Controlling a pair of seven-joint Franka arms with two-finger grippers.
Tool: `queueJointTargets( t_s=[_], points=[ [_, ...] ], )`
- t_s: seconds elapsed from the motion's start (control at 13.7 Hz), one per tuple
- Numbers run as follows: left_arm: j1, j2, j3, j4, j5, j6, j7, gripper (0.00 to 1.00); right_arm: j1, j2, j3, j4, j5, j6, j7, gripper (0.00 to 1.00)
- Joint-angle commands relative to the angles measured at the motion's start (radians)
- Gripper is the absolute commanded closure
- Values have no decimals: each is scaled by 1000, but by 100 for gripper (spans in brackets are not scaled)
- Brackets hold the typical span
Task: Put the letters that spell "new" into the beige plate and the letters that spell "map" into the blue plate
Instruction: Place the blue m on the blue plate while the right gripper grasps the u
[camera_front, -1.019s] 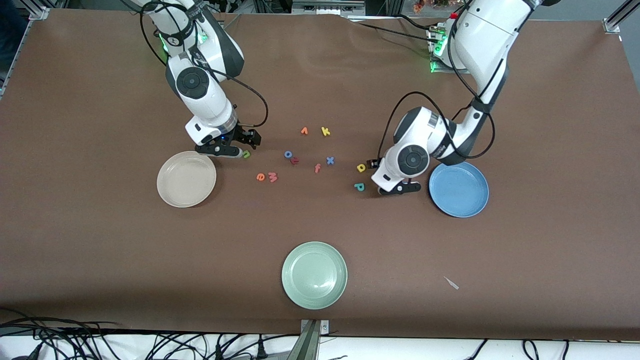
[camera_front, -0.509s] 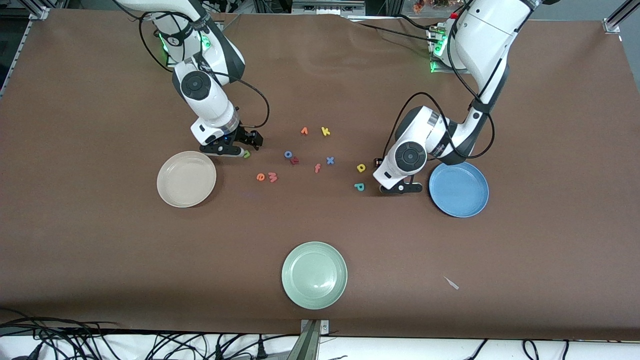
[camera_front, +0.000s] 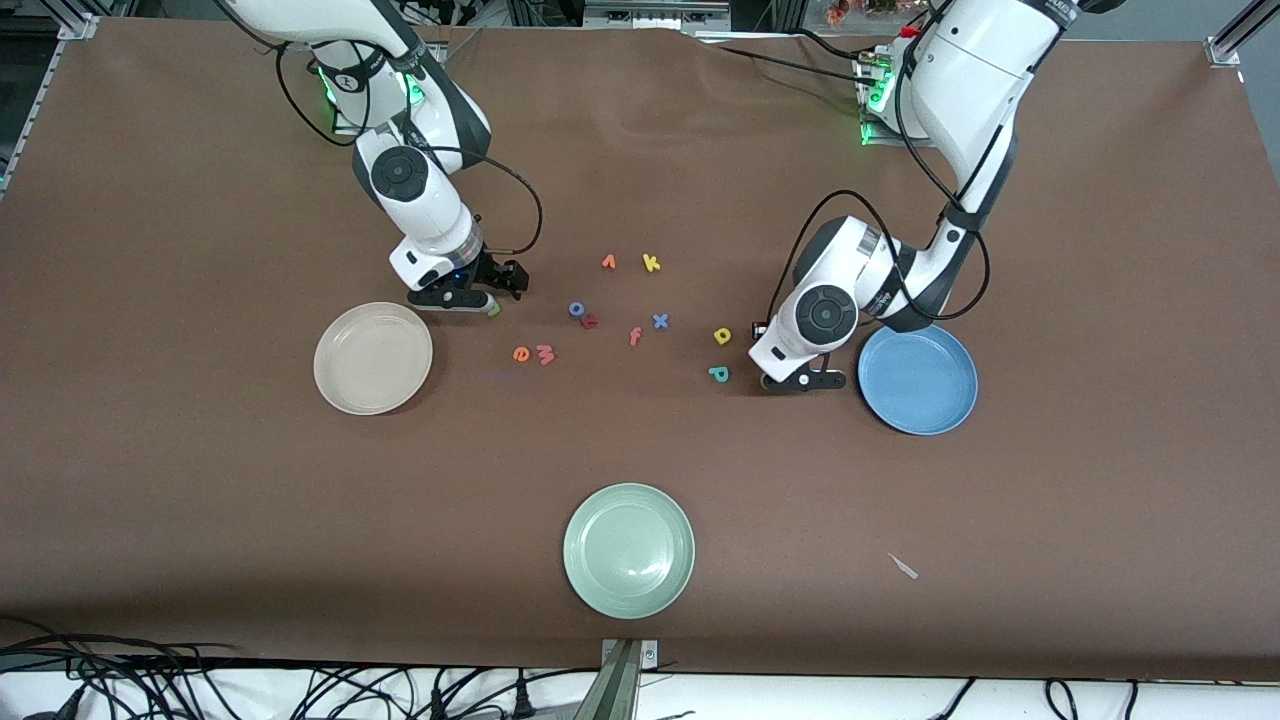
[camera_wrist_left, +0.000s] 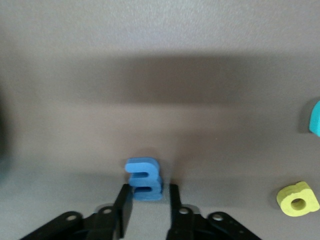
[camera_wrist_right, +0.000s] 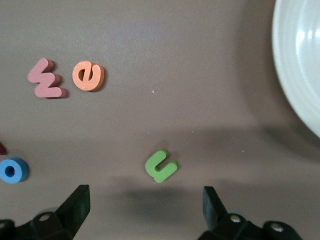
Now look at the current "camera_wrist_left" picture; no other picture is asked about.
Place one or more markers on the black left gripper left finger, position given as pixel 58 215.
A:
pixel 120 215

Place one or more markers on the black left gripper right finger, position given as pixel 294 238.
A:
pixel 180 220

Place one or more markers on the blue letter m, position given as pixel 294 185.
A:
pixel 145 180

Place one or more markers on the yellow letter a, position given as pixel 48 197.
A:
pixel 285 200

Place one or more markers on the teal letter p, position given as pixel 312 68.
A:
pixel 315 120

